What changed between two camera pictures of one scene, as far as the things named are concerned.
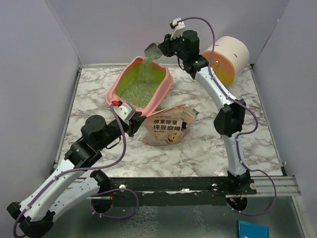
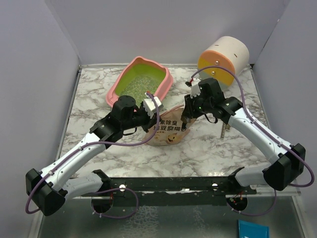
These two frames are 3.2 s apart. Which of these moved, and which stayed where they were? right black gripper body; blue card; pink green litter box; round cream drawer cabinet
Moved: right black gripper body
Stayed: pink green litter box; blue card; round cream drawer cabinet
